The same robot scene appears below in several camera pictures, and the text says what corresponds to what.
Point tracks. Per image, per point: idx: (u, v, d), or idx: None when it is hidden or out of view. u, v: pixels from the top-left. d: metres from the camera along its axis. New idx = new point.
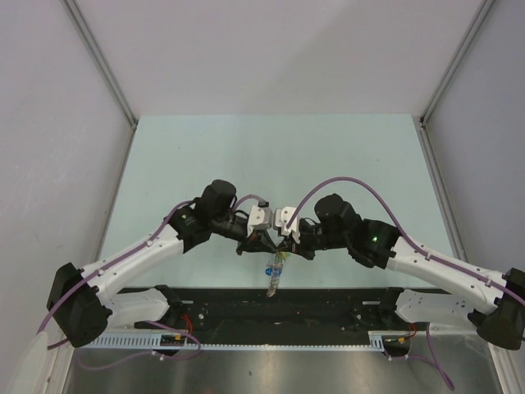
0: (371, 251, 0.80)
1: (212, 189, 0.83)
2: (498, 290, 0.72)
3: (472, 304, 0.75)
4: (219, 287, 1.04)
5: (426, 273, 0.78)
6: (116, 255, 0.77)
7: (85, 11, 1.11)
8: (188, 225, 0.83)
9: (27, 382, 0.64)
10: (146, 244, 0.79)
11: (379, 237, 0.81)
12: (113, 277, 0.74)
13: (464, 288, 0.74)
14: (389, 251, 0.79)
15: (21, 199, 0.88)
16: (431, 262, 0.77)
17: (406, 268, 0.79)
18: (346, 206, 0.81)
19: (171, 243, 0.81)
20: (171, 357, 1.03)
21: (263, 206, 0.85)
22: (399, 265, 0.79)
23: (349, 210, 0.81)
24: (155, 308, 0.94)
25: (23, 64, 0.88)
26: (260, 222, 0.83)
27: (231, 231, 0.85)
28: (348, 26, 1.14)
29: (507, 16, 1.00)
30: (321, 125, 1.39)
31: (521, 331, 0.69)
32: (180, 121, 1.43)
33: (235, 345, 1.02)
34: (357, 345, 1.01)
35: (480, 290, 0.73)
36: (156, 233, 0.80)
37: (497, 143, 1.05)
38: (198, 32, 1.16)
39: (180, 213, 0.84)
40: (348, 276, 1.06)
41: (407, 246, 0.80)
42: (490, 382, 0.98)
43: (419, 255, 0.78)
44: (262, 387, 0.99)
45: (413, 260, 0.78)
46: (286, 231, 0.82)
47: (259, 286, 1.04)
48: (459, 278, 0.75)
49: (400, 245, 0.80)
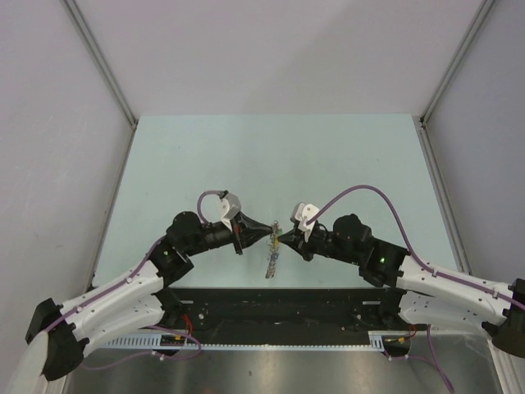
0: (380, 272, 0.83)
1: (176, 226, 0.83)
2: (506, 301, 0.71)
3: (482, 316, 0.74)
4: (213, 286, 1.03)
5: (435, 291, 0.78)
6: (97, 291, 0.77)
7: (85, 11, 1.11)
8: (166, 263, 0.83)
9: (27, 381, 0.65)
10: (125, 281, 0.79)
11: (388, 258, 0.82)
12: (90, 314, 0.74)
13: (473, 302, 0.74)
14: (396, 270, 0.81)
15: (20, 200, 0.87)
16: (437, 279, 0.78)
17: (416, 286, 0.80)
18: (364, 228, 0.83)
19: (151, 281, 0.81)
20: (171, 357, 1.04)
21: (224, 195, 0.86)
22: (408, 283, 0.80)
23: (367, 233, 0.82)
24: (145, 317, 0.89)
25: (22, 64, 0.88)
26: (227, 211, 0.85)
27: (217, 240, 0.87)
28: (349, 26, 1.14)
29: (508, 16, 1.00)
30: (321, 125, 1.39)
31: None
32: (180, 122, 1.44)
33: (235, 345, 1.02)
34: (357, 345, 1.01)
35: (487, 302, 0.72)
36: (136, 270, 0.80)
37: (498, 144, 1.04)
38: (198, 32, 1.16)
39: (161, 249, 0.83)
40: (348, 276, 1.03)
41: (414, 265, 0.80)
42: (490, 383, 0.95)
43: (426, 273, 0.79)
44: (262, 387, 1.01)
45: (420, 278, 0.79)
46: (305, 227, 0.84)
47: (258, 286, 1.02)
48: (466, 291, 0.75)
49: (408, 263, 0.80)
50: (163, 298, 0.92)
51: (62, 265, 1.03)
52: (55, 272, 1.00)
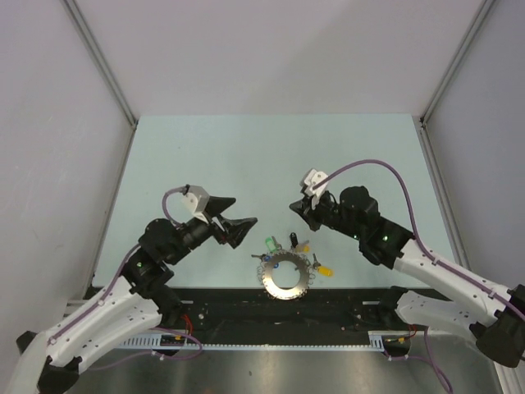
0: (379, 248, 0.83)
1: (148, 235, 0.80)
2: (501, 304, 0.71)
3: (473, 313, 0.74)
4: (220, 287, 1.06)
5: (431, 277, 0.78)
6: (70, 319, 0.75)
7: (85, 11, 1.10)
8: (141, 276, 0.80)
9: (27, 380, 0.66)
10: (98, 304, 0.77)
11: (390, 236, 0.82)
12: (66, 344, 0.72)
13: (467, 298, 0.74)
14: (396, 251, 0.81)
15: (21, 201, 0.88)
16: (436, 268, 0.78)
17: (413, 269, 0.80)
18: (372, 203, 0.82)
19: (124, 299, 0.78)
20: (171, 357, 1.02)
21: (186, 190, 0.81)
22: (406, 265, 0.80)
23: (374, 208, 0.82)
24: (141, 324, 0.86)
25: (22, 65, 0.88)
26: (196, 205, 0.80)
27: (196, 237, 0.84)
28: (348, 28, 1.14)
29: (508, 16, 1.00)
30: (321, 125, 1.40)
31: (518, 348, 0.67)
32: (180, 122, 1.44)
33: (235, 345, 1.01)
34: (357, 345, 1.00)
35: (481, 300, 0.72)
36: (108, 290, 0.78)
37: (498, 144, 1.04)
38: (198, 32, 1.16)
39: (135, 261, 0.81)
40: (347, 276, 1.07)
41: (416, 248, 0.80)
42: (492, 383, 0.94)
43: (426, 259, 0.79)
44: (262, 387, 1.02)
45: (419, 263, 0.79)
46: (312, 192, 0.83)
47: (255, 286, 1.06)
48: (462, 285, 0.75)
49: (410, 246, 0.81)
50: (158, 300, 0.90)
51: (63, 266, 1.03)
52: (56, 272, 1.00)
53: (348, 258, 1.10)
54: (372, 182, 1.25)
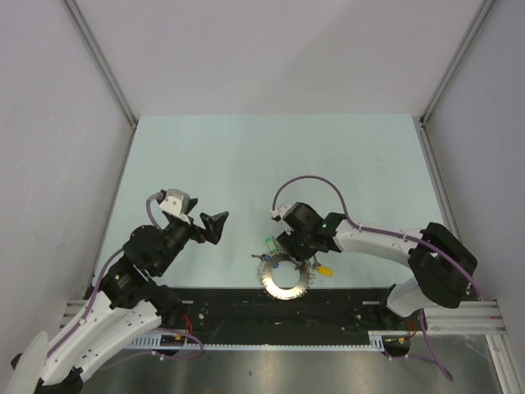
0: (323, 239, 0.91)
1: (134, 242, 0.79)
2: (413, 241, 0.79)
3: (399, 259, 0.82)
4: (222, 287, 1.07)
5: (362, 244, 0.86)
6: (56, 339, 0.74)
7: (85, 11, 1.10)
8: (120, 289, 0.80)
9: (25, 378, 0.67)
10: (79, 323, 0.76)
11: (329, 224, 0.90)
12: (54, 364, 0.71)
13: (390, 248, 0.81)
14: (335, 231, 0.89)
15: (20, 203, 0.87)
16: (362, 232, 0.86)
17: (349, 242, 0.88)
18: (300, 208, 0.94)
19: (105, 316, 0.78)
20: (171, 357, 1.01)
21: (165, 196, 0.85)
22: (343, 241, 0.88)
23: (303, 211, 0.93)
24: (140, 328, 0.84)
25: (21, 65, 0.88)
26: (179, 205, 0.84)
27: (178, 240, 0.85)
28: (349, 29, 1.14)
29: (509, 16, 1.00)
30: (321, 125, 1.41)
31: (448, 285, 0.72)
32: (182, 122, 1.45)
33: (235, 345, 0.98)
34: (357, 345, 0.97)
35: (398, 245, 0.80)
36: (89, 309, 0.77)
37: (498, 144, 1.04)
38: (198, 33, 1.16)
39: (113, 274, 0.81)
40: (346, 276, 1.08)
41: (348, 225, 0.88)
42: (491, 383, 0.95)
43: (354, 230, 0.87)
44: (262, 387, 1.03)
45: (349, 234, 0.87)
46: (276, 213, 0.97)
47: (257, 286, 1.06)
48: (381, 239, 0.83)
49: (343, 225, 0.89)
50: (157, 304, 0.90)
51: (63, 266, 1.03)
52: (55, 273, 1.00)
53: (346, 258, 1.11)
54: (372, 182, 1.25)
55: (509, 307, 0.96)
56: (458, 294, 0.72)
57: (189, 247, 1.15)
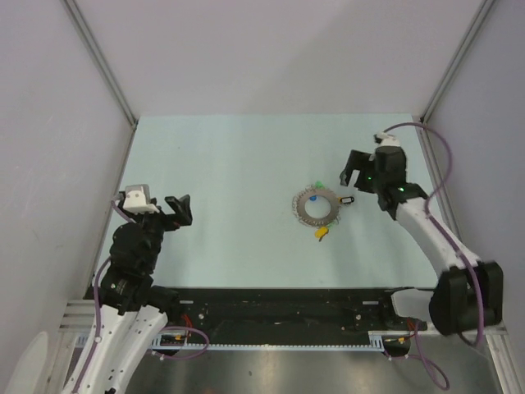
0: (390, 195, 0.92)
1: (118, 244, 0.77)
2: (463, 261, 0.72)
3: (437, 265, 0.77)
4: (221, 287, 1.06)
5: (420, 230, 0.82)
6: (79, 367, 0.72)
7: (84, 11, 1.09)
8: (122, 293, 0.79)
9: None
10: (96, 341, 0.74)
11: (406, 190, 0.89)
12: (89, 390, 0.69)
13: (438, 250, 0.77)
14: (404, 198, 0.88)
15: (20, 201, 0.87)
16: (427, 221, 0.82)
17: (408, 220, 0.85)
18: (396, 156, 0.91)
19: (119, 324, 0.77)
20: (171, 357, 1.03)
21: (127, 194, 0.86)
22: (404, 214, 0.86)
23: (395, 158, 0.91)
24: (152, 331, 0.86)
25: (22, 66, 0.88)
26: (143, 195, 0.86)
27: (157, 231, 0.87)
28: (349, 28, 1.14)
29: (509, 16, 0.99)
30: (321, 125, 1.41)
31: (458, 315, 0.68)
32: (181, 122, 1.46)
33: (235, 345, 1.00)
34: (357, 345, 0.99)
35: (448, 254, 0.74)
36: (99, 323, 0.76)
37: (499, 144, 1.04)
38: (198, 33, 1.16)
39: (108, 284, 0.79)
40: (348, 277, 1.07)
41: (419, 204, 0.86)
42: (490, 383, 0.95)
43: (422, 213, 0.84)
44: (262, 387, 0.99)
45: (414, 214, 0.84)
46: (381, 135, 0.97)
47: (259, 286, 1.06)
48: (438, 238, 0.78)
49: (417, 203, 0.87)
50: (156, 302, 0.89)
51: (62, 265, 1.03)
52: (54, 273, 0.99)
53: (346, 258, 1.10)
54: None
55: (509, 306, 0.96)
56: (458, 325, 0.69)
57: (189, 246, 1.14)
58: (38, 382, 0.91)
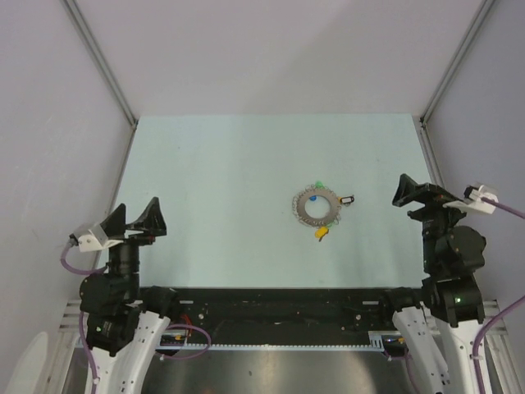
0: (437, 292, 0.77)
1: (87, 300, 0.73)
2: None
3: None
4: (221, 287, 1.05)
5: (455, 359, 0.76)
6: None
7: (84, 11, 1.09)
8: (109, 336, 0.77)
9: None
10: (96, 382, 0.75)
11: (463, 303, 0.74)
12: None
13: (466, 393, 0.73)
14: (454, 320, 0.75)
15: (20, 201, 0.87)
16: (470, 360, 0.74)
17: (449, 341, 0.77)
18: (474, 263, 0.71)
19: (113, 361, 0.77)
20: (171, 357, 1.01)
21: (79, 240, 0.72)
22: (447, 331, 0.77)
23: (472, 266, 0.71)
24: (155, 336, 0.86)
25: (21, 66, 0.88)
26: (102, 241, 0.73)
27: (130, 260, 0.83)
28: (348, 29, 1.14)
29: (510, 15, 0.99)
30: (321, 125, 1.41)
31: None
32: (182, 121, 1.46)
33: (235, 345, 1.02)
34: (357, 345, 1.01)
35: None
36: (94, 368, 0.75)
37: (499, 144, 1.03)
38: (198, 34, 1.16)
39: (93, 328, 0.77)
40: (349, 277, 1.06)
41: (472, 331, 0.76)
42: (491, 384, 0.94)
43: (468, 346, 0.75)
44: (262, 387, 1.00)
45: (459, 343, 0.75)
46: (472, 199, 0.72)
47: (259, 286, 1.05)
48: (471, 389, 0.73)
49: (468, 325, 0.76)
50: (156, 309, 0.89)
51: (61, 266, 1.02)
52: (53, 274, 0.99)
53: (347, 258, 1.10)
54: (372, 180, 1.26)
55: (509, 306, 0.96)
56: None
57: (189, 246, 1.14)
58: (39, 381, 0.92)
